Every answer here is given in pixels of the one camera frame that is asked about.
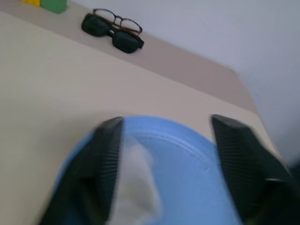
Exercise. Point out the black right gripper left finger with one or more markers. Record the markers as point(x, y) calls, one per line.
point(93, 168)

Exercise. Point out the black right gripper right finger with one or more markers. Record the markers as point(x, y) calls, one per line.
point(246, 164)

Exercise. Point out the white tissue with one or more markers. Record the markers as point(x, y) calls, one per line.
point(136, 182)

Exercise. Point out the blue plastic plate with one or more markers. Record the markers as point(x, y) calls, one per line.
point(182, 168)

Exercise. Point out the black sunglasses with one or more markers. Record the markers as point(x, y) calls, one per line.
point(98, 25)

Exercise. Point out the thin tortoiseshell glasses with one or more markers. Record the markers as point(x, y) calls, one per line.
point(140, 29)

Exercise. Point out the green wooden block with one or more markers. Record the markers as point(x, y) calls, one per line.
point(55, 5)

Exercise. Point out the yellow wooden block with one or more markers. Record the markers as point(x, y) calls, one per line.
point(32, 2)

